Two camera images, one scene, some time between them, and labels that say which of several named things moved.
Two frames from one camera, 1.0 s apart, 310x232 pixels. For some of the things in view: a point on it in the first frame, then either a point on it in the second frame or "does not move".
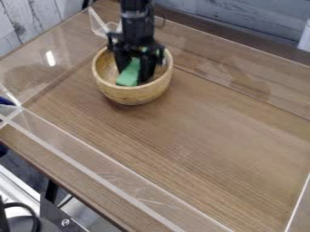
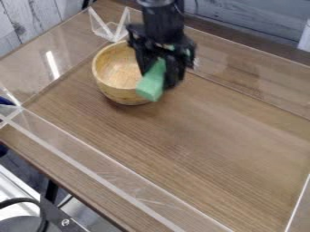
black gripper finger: (147, 70) → (174, 71)
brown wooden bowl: (136, 94) does not move
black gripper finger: (122, 60) → (146, 57)
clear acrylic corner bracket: (100, 27) does not move
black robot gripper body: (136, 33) → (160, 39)
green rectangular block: (128, 76) → (148, 85)
